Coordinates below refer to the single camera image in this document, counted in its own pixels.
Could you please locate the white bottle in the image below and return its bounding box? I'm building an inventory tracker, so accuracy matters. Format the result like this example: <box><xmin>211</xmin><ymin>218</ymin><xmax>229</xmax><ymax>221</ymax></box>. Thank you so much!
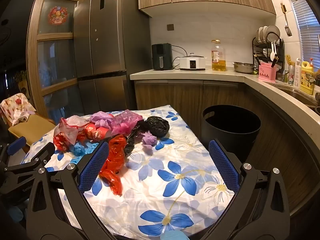
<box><xmin>293</xmin><ymin>58</ymin><xmax>302</xmax><ymax>88</ymax></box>

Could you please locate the steel sink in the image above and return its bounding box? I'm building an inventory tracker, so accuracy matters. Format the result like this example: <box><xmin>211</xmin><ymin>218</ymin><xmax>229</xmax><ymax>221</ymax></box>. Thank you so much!
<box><xmin>282</xmin><ymin>87</ymin><xmax>320</xmax><ymax>110</ymax></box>

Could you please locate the blue floral blanket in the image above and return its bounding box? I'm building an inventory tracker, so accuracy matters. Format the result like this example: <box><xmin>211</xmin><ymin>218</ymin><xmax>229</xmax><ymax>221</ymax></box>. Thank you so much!
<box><xmin>21</xmin><ymin>105</ymin><xmax>235</xmax><ymax>238</ymax></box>

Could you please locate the person's left hand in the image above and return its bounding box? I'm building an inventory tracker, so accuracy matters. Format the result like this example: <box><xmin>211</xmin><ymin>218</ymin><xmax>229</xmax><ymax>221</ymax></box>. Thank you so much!
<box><xmin>9</xmin><ymin>205</ymin><xmax>28</xmax><ymax>223</ymax></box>

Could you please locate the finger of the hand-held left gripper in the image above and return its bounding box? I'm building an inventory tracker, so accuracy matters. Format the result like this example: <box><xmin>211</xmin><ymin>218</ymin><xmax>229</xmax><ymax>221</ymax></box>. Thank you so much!
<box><xmin>4</xmin><ymin>142</ymin><xmax>55</xmax><ymax>178</ymax></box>
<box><xmin>0</xmin><ymin>137</ymin><xmax>27</xmax><ymax>167</ymax></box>

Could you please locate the silver green can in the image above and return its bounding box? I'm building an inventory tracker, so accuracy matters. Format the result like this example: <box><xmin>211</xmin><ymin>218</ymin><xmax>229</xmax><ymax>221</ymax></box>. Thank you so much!
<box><xmin>287</xmin><ymin>65</ymin><xmax>295</xmax><ymax>85</ymax></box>

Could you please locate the long black plastic bag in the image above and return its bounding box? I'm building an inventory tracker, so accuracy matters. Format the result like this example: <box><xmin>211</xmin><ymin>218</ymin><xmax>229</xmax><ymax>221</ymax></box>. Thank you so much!
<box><xmin>124</xmin><ymin>121</ymin><xmax>150</xmax><ymax>159</ymax></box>

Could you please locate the wooden glass door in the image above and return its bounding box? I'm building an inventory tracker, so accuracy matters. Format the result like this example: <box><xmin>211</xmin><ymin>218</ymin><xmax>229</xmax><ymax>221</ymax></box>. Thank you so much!
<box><xmin>26</xmin><ymin>0</ymin><xmax>93</xmax><ymax>120</ymax></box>

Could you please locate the red printed paper cup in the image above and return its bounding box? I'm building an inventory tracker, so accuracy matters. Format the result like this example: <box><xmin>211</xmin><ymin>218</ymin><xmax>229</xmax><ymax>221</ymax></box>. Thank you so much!
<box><xmin>84</xmin><ymin>124</ymin><xmax>112</xmax><ymax>142</ymax></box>

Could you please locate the steel bowl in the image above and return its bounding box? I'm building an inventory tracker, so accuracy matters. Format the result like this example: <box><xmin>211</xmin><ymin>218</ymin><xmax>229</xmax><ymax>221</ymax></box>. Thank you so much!
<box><xmin>232</xmin><ymin>62</ymin><xmax>257</xmax><ymax>75</ymax></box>

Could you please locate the window blind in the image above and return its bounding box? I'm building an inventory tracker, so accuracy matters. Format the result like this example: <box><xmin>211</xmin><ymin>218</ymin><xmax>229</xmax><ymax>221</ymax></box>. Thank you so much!
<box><xmin>291</xmin><ymin>0</ymin><xmax>320</xmax><ymax>70</ymax></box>

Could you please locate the black dish rack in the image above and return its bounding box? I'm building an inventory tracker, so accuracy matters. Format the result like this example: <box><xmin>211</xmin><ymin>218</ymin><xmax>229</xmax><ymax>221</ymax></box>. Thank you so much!
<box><xmin>252</xmin><ymin>25</ymin><xmax>285</xmax><ymax>77</ymax></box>

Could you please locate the floral cloth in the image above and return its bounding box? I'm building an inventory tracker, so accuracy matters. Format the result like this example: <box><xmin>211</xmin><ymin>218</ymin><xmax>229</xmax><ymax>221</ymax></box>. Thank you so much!
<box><xmin>0</xmin><ymin>93</ymin><xmax>37</xmax><ymax>125</ymax></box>

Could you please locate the person's right hand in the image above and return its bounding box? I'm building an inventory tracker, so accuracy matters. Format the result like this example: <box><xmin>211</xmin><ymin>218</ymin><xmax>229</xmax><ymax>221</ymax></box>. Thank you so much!
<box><xmin>160</xmin><ymin>231</ymin><xmax>189</xmax><ymax>240</ymax></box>

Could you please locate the black round bin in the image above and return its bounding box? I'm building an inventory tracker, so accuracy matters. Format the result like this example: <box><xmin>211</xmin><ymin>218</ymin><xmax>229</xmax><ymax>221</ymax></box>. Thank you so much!
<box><xmin>202</xmin><ymin>105</ymin><xmax>261</xmax><ymax>164</ymax></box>

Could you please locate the clear red-printed plastic bag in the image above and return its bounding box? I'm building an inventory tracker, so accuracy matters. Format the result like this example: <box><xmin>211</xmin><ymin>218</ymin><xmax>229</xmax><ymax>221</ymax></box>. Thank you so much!
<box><xmin>53</xmin><ymin>115</ymin><xmax>88</xmax><ymax>152</ymax></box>

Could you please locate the white rice cooker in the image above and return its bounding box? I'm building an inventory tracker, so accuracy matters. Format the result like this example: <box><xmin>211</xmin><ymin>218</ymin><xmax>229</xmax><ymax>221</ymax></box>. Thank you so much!
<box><xmin>179</xmin><ymin>53</ymin><xmax>206</xmax><ymax>71</ymax></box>

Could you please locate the red round door decoration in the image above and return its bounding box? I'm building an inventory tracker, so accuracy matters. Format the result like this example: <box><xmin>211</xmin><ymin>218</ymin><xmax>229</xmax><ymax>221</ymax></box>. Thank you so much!
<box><xmin>48</xmin><ymin>6</ymin><xmax>68</xmax><ymax>25</ymax></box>

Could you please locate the light purple plastic bag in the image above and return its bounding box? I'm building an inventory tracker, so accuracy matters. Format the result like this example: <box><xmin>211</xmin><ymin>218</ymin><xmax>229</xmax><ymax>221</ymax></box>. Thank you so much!
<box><xmin>90</xmin><ymin>111</ymin><xmax>115</xmax><ymax>128</ymax></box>

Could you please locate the grey refrigerator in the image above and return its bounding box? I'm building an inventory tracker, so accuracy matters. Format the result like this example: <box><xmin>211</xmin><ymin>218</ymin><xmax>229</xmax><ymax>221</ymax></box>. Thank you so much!
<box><xmin>73</xmin><ymin>0</ymin><xmax>139</xmax><ymax>110</ymax></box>

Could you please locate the pink utensil holder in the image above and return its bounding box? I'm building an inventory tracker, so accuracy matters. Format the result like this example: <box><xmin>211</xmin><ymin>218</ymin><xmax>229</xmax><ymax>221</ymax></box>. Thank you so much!
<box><xmin>258</xmin><ymin>62</ymin><xmax>277</xmax><ymax>82</ymax></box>

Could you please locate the cooking oil bottle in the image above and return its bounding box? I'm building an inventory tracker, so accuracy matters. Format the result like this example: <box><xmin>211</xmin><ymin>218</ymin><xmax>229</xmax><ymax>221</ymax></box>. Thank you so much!
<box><xmin>211</xmin><ymin>39</ymin><xmax>226</xmax><ymax>72</ymax></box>

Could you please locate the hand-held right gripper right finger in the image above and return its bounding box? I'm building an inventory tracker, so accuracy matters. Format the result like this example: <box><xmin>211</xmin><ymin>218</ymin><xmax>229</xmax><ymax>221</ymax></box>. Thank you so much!
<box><xmin>200</xmin><ymin>139</ymin><xmax>290</xmax><ymax>240</ymax></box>

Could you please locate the hanging metal spatula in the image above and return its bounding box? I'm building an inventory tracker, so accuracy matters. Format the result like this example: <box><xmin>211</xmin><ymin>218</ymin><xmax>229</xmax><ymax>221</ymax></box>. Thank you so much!
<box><xmin>280</xmin><ymin>3</ymin><xmax>292</xmax><ymax>37</ymax></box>

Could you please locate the blue bag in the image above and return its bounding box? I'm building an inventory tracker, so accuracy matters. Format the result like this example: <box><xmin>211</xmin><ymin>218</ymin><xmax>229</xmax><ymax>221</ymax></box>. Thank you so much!
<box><xmin>71</xmin><ymin>141</ymin><xmax>100</xmax><ymax>157</ymax></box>

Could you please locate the yellow detergent bottle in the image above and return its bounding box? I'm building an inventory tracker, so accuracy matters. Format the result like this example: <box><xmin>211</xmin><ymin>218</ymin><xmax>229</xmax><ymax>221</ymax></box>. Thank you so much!
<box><xmin>300</xmin><ymin>58</ymin><xmax>315</xmax><ymax>95</ymax></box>

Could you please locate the pink plastic bag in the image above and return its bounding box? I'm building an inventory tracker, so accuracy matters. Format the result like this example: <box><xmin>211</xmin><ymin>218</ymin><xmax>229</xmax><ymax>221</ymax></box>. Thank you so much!
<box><xmin>110</xmin><ymin>110</ymin><xmax>143</xmax><ymax>135</ymax></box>

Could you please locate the wooden chair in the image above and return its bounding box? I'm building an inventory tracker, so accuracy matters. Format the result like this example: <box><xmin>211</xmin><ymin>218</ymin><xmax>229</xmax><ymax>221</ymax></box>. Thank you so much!
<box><xmin>7</xmin><ymin>112</ymin><xmax>56</xmax><ymax>153</ymax></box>

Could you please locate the large white plate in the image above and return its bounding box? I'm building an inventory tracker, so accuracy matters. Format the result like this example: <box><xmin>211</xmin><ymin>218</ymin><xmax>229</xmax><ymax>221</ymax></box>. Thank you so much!
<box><xmin>265</xmin><ymin>25</ymin><xmax>280</xmax><ymax>40</ymax></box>

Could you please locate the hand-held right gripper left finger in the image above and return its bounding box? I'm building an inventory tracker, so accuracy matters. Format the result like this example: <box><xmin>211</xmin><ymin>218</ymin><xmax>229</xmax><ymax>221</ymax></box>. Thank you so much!
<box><xmin>26</xmin><ymin>141</ymin><xmax>118</xmax><ymax>240</ymax></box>

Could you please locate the small purple bag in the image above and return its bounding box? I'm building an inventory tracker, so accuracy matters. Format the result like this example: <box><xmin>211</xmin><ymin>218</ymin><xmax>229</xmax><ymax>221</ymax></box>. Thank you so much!
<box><xmin>141</xmin><ymin>132</ymin><xmax>158</xmax><ymax>147</ymax></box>

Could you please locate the red plastic bag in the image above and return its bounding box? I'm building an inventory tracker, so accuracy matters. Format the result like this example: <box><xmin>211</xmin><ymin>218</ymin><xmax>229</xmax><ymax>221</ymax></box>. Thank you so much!
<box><xmin>99</xmin><ymin>134</ymin><xmax>125</xmax><ymax>196</ymax></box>

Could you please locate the black air fryer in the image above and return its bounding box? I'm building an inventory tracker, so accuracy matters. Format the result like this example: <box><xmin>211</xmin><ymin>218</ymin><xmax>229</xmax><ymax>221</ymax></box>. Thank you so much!
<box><xmin>152</xmin><ymin>43</ymin><xmax>173</xmax><ymax>70</ymax></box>

